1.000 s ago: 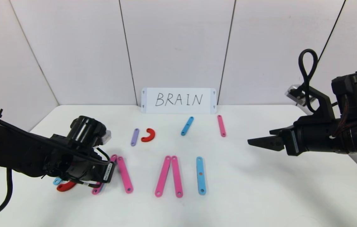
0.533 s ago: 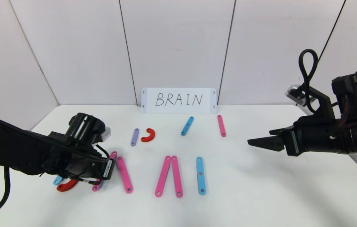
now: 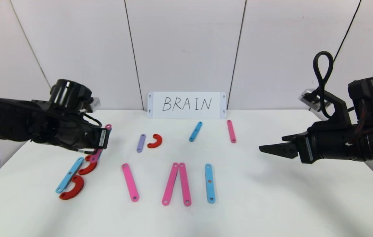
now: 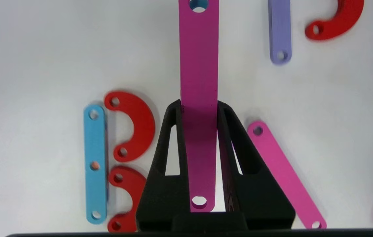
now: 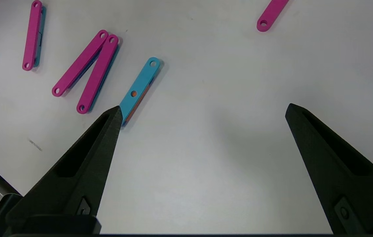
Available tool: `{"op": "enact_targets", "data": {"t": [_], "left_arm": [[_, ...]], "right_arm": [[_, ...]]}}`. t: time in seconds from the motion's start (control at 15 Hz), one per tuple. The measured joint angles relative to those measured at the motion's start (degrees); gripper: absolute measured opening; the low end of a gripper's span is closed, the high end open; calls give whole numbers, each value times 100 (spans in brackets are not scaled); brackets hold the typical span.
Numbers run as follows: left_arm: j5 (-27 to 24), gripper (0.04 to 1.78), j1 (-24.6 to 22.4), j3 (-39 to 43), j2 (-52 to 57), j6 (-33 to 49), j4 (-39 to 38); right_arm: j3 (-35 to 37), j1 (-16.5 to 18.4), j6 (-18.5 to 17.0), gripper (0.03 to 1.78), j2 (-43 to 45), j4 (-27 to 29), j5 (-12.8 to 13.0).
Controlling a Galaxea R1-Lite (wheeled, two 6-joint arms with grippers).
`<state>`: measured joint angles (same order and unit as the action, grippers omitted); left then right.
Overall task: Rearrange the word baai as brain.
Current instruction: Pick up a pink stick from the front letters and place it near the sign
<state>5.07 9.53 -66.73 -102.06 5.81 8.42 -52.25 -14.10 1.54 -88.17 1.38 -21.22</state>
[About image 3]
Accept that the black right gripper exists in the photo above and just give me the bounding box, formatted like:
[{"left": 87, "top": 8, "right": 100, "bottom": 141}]
[{"left": 259, "top": 125, "right": 367, "bottom": 164}]

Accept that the red C-shaped piece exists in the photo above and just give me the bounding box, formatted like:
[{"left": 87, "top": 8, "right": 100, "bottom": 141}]
[
  {"left": 78, "top": 155, "right": 98, "bottom": 175},
  {"left": 147, "top": 133, "right": 163, "bottom": 149},
  {"left": 59, "top": 175, "right": 85, "bottom": 200}
]

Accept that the short purple bar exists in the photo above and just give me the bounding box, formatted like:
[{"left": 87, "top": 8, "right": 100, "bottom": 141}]
[{"left": 136, "top": 134, "right": 146, "bottom": 153}]

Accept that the pink bar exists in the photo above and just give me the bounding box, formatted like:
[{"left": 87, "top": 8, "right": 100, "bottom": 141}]
[
  {"left": 227, "top": 120, "right": 237, "bottom": 144},
  {"left": 90, "top": 124, "right": 112, "bottom": 163},
  {"left": 178, "top": 163, "right": 192, "bottom": 207},
  {"left": 122, "top": 163, "right": 140, "bottom": 202},
  {"left": 162, "top": 162, "right": 179, "bottom": 206}
]

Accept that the white BRAIN sign card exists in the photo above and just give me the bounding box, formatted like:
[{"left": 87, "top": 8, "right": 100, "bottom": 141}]
[{"left": 147, "top": 92, "right": 227, "bottom": 119}]

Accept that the blue bar with orange hole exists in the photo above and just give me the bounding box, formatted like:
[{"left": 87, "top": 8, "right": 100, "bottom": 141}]
[{"left": 205, "top": 163, "right": 216, "bottom": 204}]

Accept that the short blue bar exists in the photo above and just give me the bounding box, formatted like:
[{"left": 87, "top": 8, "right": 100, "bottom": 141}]
[{"left": 189, "top": 121, "right": 203, "bottom": 142}]

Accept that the long blue bar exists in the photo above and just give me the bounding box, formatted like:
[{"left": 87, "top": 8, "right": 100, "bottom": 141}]
[{"left": 55, "top": 157, "right": 85, "bottom": 194}]

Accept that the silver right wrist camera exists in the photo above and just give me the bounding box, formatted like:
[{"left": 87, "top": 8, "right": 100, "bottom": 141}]
[{"left": 298, "top": 88, "right": 323, "bottom": 112}]

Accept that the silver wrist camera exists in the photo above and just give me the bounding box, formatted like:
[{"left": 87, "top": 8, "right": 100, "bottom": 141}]
[
  {"left": 89, "top": 97, "right": 101, "bottom": 112},
  {"left": 298, "top": 88, "right": 323, "bottom": 112}
]

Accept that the black right camera bracket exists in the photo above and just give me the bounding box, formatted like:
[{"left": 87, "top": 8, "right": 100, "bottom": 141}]
[{"left": 306, "top": 91, "right": 353, "bottom": 132}]

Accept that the black looped camera cable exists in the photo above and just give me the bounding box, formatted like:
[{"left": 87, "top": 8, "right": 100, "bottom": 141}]
[{"left": 313, "top": 51, "right": 335, "bottom": 119}]

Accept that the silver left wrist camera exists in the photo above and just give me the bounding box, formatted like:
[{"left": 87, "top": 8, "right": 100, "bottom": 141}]
[{"left": 89, "top": 97, "right": 101, "bottom": 112}]

